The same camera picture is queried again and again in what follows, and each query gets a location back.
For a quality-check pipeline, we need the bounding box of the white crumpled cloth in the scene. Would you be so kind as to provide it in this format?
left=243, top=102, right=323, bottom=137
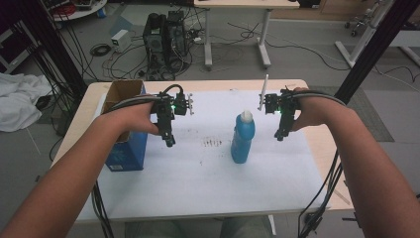
left=0, top=71, right=54, bottom=134

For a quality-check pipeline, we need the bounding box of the left gripper cable bundle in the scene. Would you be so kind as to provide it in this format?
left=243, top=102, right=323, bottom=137
left=91, top=83, right=185, bottom=238

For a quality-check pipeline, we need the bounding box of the black computer tower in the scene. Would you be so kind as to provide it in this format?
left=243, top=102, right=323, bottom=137
left=142, top=12, right=168, bottom=71
left=165, top=10, right=189, bottom=67

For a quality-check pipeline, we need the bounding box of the office chair wheel base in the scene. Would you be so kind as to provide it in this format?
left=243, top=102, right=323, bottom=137
left=344, top=14, right=372, bottom=38

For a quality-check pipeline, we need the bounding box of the blue cardboard box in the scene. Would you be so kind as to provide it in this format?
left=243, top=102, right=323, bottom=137
left=100, top=78, right=149, bottom=173

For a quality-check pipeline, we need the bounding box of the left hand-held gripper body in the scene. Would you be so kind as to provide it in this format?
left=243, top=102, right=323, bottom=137
left=151, top=92, right=196, bottom=121

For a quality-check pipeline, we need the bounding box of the right gripper cable bundle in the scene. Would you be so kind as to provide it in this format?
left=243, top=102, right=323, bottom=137
left=285, top=86, right=347, bottom=238

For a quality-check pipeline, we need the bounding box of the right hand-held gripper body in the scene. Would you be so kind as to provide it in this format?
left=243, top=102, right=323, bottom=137
left=259, top=73, right=302, bottom=116

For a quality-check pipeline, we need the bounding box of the white table leg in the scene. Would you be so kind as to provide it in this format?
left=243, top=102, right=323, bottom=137
left=267, top=214, right=278, bottom=237

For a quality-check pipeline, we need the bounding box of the white power strip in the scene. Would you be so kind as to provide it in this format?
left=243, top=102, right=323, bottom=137
left=189, top=29, right=204, bottom=45

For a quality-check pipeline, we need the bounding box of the white metal stand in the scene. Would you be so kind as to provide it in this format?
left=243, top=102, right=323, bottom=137
left=334, top=0, right=395, bottom=69

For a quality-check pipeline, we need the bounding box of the blue plastic bottle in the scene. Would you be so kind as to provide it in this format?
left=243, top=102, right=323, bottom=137
left=230, top=109, right=257, bottom=165

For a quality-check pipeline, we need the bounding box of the black metal post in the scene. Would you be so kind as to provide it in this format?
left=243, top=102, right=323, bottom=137
left=6, top=0, right=89, bottom=100
left=334, top=0, right=420, bottom=105

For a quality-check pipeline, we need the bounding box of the person's left hand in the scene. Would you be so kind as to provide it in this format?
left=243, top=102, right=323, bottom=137
left=115, top=100, right=160, bottom=137

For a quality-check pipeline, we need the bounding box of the black power adapter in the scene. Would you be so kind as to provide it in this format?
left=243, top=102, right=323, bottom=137
left=303, top=212, right=320, bottom=227

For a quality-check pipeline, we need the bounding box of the grey floor mat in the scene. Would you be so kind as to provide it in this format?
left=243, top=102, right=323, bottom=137
left=308, top=84, right=396, bottom=143

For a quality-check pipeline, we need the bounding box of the round white table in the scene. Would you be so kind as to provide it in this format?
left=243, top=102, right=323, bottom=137
left=42, top=0, right=109, bottom=23

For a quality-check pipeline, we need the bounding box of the gripper cable bundle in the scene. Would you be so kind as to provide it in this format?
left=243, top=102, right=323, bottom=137
left=285, top=86, right=347, bottom=238
left=91, top=83, right=185, bottom=238

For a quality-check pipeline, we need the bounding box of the coiled black cable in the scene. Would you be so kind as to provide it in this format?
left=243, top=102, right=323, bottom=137
left=89, top=43, right=113, bottom=58

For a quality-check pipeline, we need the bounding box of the small white box device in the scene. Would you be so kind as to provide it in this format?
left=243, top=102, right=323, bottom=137
left=110, top=29, right=133, bottom=54

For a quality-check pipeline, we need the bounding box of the white desk with wooden top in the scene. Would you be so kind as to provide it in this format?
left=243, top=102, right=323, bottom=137
left=193, top=0, right=301, bottom=71

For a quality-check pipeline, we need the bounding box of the person's right hand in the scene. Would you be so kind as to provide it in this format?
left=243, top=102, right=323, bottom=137
left=291, top=86, right=328, bottom=132

